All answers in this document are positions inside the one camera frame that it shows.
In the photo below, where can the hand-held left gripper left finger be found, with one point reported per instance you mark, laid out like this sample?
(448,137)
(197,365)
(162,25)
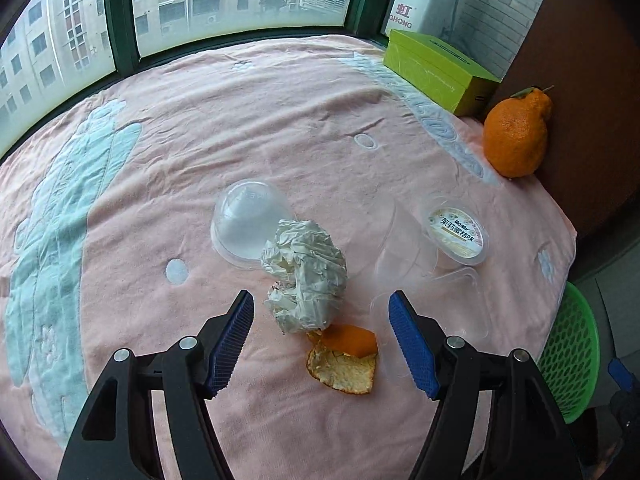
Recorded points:
(230,355)

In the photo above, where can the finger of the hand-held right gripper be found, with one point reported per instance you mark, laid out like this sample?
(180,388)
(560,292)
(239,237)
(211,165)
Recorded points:
(620,372)

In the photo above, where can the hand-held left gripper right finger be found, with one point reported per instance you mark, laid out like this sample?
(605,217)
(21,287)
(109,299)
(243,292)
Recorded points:
(415,345)

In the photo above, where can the green plastic basket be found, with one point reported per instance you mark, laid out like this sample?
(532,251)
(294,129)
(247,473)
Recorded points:
(575,350)

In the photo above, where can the clear rectangular plastic container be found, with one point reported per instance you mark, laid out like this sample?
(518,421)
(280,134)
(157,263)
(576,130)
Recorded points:
(450,305)

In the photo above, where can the orange peel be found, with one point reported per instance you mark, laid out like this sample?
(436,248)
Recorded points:
(340,365)

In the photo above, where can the clear plastic cup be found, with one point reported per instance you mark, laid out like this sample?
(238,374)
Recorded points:
(400,255)

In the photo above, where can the white tissue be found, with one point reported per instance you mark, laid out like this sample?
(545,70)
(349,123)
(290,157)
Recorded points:
(310,280)

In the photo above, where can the yellow label jelly cup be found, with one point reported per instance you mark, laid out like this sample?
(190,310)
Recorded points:
(457,230)

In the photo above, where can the clear dome cup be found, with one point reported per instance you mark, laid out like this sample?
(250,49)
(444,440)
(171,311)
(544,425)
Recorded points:
(245,220)

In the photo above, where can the pink patterned blanket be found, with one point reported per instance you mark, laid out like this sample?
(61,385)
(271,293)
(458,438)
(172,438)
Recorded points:
(250,125)

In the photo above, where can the bumpy orange citrus fruit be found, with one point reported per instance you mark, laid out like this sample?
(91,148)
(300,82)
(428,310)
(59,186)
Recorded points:
(515,135)

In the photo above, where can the green tissue box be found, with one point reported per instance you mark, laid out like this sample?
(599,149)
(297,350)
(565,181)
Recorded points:
(430,70)

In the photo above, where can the apartment building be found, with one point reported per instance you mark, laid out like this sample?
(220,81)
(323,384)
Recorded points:
(65,20)

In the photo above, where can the green window frame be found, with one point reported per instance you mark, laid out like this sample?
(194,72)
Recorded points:
(122,35)

